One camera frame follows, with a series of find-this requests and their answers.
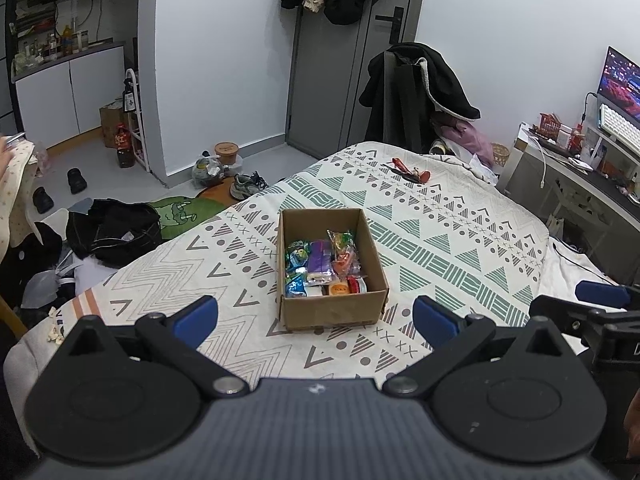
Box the black clothing pile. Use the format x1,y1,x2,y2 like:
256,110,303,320
0,221,64,312

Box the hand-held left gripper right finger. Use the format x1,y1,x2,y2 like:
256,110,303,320
382,296,573,401

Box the white cable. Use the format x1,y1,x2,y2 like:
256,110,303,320
529,134,548,189

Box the cooking oil bottle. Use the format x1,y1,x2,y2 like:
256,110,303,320
115,123,136,169

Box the purple snack packet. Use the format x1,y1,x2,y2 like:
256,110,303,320
307,239,334,275

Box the white lower cabinet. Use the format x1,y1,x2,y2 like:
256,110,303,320
12,42,127,149

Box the grey door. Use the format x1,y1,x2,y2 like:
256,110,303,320
285,0,432,154

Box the white bed sheet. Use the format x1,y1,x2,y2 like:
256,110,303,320
536,234,640,362

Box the cream dotted cloth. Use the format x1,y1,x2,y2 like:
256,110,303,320
0,136,40,263

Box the row of bottles on counter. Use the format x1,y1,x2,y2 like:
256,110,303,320
12,24,92,69

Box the keys with red tag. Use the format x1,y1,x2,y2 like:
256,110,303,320
382,158,431,185

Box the brown lidded paper bowl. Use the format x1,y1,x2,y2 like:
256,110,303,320
213,141,240,164

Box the black door handle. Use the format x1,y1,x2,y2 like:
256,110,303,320
374,6,405,44

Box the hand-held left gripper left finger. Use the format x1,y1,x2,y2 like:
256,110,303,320
57,296,251,401

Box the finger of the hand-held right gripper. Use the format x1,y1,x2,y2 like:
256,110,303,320
528,293,604,339
574,280,640,311

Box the blue snack packet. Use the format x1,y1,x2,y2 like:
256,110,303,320
284,270,309,298

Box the white narrow rack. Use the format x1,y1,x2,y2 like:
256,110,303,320
123,67,152,174

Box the green floor rug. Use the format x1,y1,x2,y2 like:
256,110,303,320
146,194,222,242

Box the white keyboard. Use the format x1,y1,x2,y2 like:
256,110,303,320
597,102,640,154

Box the brown paper bag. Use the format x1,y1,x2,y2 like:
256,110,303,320
98,102,126,149

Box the person's right hand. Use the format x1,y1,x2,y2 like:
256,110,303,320
623,394,640,461

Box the grey clothing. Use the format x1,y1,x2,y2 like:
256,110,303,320
21,259,77,312

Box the green candy packet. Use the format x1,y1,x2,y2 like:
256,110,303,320
285,239,311,267
327,229,359,260

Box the grey sneakers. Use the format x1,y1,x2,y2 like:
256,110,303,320
229,171,269,201

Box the pink cloth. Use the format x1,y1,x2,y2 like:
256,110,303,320
432,112,497,169

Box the black shoe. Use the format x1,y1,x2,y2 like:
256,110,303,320
67,168,89,196
32,186,55,214

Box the dark glass door cabinet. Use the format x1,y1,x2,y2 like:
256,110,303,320
0,0,19,134

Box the grey desk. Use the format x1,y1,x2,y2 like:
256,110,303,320
499,121,640,282

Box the black bag on floor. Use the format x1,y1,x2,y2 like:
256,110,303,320
66,198,164,267

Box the clear plastic trash bag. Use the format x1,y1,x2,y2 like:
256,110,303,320
192,152,229,189

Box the black jacket on chair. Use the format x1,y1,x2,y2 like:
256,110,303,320
358,42,482,157

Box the computer monitor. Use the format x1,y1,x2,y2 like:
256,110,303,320
597,45,640,122

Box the cardboard box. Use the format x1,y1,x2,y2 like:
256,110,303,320
276,207,390,332

